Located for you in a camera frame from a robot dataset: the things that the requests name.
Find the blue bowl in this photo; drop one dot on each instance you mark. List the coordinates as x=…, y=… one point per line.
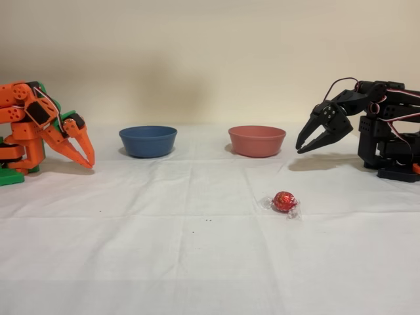
x=147, y=142

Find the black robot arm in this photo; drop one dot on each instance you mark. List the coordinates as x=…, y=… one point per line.
x=370, y=131

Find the white tablecloth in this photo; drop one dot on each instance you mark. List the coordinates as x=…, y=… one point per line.
x=197, y=256

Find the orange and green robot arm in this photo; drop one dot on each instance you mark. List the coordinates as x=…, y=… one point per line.
x=23, y=131

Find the red candy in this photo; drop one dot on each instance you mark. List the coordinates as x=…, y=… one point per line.
x=285, y=201

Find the red bowl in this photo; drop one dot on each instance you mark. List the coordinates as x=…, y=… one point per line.
x=256, y=142

